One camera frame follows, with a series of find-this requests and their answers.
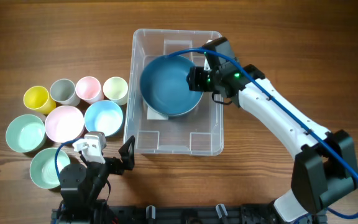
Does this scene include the light blue bowl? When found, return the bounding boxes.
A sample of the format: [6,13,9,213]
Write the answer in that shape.
[84,100,124,136]

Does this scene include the clear plastic storage container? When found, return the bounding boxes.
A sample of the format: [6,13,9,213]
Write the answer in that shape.
[124,29,224,156]

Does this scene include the dark blue bowl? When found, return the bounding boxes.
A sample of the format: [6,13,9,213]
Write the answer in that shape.
[140,55,203,116]

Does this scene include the cream cup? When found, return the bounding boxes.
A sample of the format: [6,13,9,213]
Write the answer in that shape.
[103,77,129,106]

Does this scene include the pink bowl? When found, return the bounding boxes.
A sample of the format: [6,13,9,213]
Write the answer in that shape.
[45,106,85,143]

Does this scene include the mint green bowl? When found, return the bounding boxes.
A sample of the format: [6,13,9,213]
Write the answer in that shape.
[30,147,60,189]
[6,114,47,153]

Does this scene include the pink cup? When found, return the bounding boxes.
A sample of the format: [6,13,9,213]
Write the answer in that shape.
[75,77,104,104]

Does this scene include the grey cup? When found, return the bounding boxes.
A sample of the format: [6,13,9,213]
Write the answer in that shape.
[50,78,80,106]

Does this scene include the yellow cup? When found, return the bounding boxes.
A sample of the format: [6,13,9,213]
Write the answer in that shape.
[23,86,56,114]

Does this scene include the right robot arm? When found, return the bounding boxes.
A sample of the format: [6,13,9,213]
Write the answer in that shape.
[187,37,358,223]

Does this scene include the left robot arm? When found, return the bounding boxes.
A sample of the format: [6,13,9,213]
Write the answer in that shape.
[52,131,135,223]

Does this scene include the white label in container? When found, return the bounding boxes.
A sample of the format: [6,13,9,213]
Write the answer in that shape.
[147,106,168,120]

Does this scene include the left blue cable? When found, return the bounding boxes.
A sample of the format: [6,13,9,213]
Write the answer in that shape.
[53,139,80,181]

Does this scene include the blue cable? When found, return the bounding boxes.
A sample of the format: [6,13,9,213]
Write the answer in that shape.
[53,139,80,181]
[166,47,358,220]

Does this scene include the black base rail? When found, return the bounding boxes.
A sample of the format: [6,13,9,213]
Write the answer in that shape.
[51,203,280,224]

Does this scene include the right blue cable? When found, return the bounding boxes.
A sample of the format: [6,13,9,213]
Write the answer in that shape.
[166,47,358,220]

